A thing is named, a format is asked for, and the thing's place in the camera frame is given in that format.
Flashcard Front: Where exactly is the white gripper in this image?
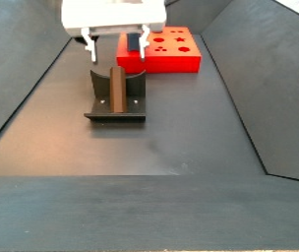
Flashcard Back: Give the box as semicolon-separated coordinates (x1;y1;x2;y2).
62;0;168;62

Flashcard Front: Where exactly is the brown hexagonal prism peg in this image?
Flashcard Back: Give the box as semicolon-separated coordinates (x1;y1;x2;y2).
111;67;127;113

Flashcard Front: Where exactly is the tall blue slotted peg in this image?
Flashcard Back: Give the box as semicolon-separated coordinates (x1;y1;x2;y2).
127;32;141;51

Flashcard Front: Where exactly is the red shape-sorting block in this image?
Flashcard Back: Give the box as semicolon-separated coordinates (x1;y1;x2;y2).
117;27;202;74

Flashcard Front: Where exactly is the black curved holder stand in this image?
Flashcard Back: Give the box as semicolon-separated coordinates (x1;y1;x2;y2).
85;67;146;122

